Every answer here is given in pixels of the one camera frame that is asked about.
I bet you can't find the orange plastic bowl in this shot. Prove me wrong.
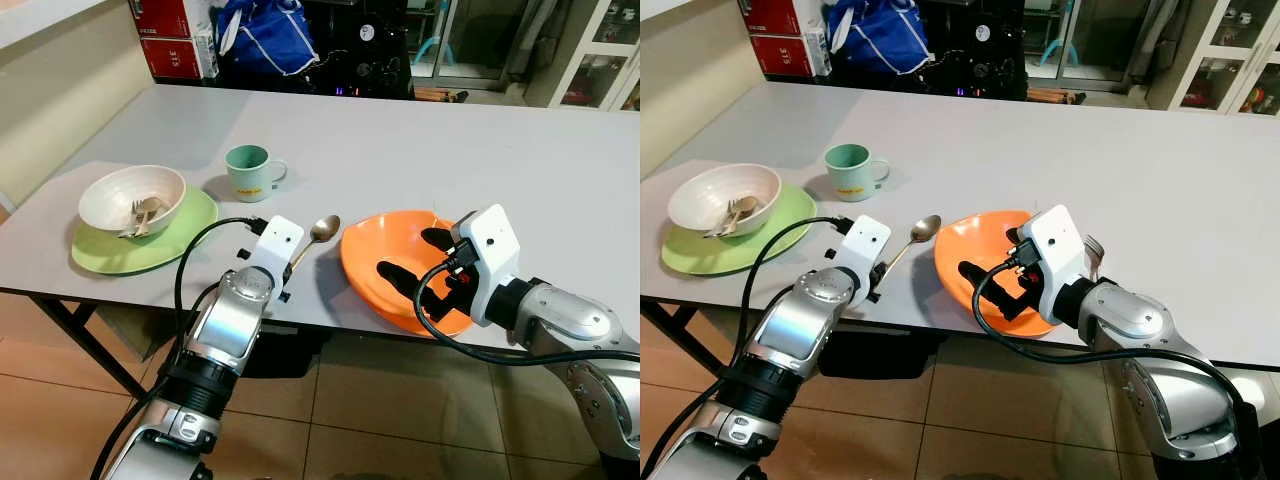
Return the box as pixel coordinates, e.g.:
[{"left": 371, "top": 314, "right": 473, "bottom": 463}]
[
  {"left": 934, "top": 209, "right": 1063, "bottom": 339},
  {"left": 339, "top": 209, "right": 483, "bottom": 339}
]

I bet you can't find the golden metal spoon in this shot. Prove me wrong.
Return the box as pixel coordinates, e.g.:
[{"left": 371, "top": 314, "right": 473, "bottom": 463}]
[
  {"left": 289, "top": 213, "right": 343, "bottom": 273},
  {"left": 878, "top": 213, "right": 943, "bottom": 279}
]

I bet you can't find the dark stool under table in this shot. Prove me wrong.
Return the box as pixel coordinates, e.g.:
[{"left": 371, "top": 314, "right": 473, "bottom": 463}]
[
  {"left": 238, "top": 328, "right": 323, "bottom": 381},
  {"left": 815, "top": 330, "right": 926, "bottom": 381}
]

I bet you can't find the mint green mug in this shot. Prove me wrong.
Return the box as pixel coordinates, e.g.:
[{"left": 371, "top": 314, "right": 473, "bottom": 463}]
[
  {"left": 223, "top": 144, "right": 290, "bottom": 205},
  {"left": 823, "top": 142, "right": 892, "bottom": 202}
]

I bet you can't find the light green plate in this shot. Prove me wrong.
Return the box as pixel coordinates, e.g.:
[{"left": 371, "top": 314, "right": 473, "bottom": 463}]
[
  {"left": 69, "top": 184, "right": 220, "bottom": 277},
  {"left": 659, "top": 184, "right": 817, "bottom": 277}
]

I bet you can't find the blue fabric bag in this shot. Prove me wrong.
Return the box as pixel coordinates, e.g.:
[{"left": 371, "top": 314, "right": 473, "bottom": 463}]
[
  {"left": 825, "top": 0, "right": 938, "bottom": 77},
  {"left": 213, "top": 0, "right": 321, "bottom": 79}
]

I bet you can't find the black metal table leg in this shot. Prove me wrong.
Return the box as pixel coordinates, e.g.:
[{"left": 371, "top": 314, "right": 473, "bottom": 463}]
[
  {"left": 28, "top": 293, "right": 151, "bottom": 401},
  {"left": 640, "top": 298, "right": 746, "bottom": 401}
]

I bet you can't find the white glass door cabinet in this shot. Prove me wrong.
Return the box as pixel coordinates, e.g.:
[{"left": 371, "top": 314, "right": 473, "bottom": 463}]
[
  {"left": 1148, "top": 0, "right": 1280, "bottom": 117},
  {"left": 553, "top": 0, "right": 641, "bottom": 113}
]

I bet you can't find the white ceramic bowl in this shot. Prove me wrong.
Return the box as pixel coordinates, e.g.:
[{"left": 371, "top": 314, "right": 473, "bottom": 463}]
[
  {"left": 666, "top": 162, "right": 784, "bottom": 240},
  {"left": 77, "top": 164, "right": 189, "bottom": 240}
]

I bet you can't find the wooden spoon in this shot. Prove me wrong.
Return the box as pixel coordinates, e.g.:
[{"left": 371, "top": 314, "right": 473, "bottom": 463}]
[
  {"left": 136, "top": 196, "right": 170, "bottom": 237},
  {"left": 724, "top": 195, "right": 762, "bottom": 237}
]

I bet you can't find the wooden fork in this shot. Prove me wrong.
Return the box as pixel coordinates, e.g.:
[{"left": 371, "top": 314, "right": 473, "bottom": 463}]
[
  {"left": 703, "top": 198, "right": 739, "bottom": 240},
  {"left": 119, "top": 198, "right": 153, "bottom": 240}
]

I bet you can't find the red cardboard box white label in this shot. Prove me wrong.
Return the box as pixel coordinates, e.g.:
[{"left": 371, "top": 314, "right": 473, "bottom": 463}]
[
  {"left": 748, "top": 35, "right": 833, "bottom": 81},
  {"left": 140, "top": 36, "right": 219, "bottom": 83}
]

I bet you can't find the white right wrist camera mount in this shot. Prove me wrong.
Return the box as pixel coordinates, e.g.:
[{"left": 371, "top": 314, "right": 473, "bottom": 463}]
[
  {"left": 1015, "top": 204, "right": 1093, "bottom": 327},
  {"left": 452, "top": 204, "right": 524, "bottom": 329}
]

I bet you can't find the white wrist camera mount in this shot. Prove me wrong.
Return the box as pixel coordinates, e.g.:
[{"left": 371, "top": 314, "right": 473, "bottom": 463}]
[
  {"left": 1015, "top": 204, "right": 1093, "bottom": 327},
  {"left": 830, "top": 214, "right": 893, "bottom": 301},
  {"left": 243, "top": 214, "right": 306, "bottom": 301},
  {"left": 452, "top": 204, "right": 524, "bottom": 329}
]

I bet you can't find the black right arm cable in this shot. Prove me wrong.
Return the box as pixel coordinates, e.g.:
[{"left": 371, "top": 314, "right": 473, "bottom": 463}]
[
  {"left": 971, "top": 258, "right": 1263, "bottom": 451},
  {"left": 413, "top": 258, "right": 641, "bottom": 367}
]

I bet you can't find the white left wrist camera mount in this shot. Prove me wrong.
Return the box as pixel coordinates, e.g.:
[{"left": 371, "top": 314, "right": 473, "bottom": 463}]
[
  {"left": 830, "top": 214, "right": 893, "bottom": 301},
  {"left": 243, "top": 214, "right": 306, "bottom": 301}
]

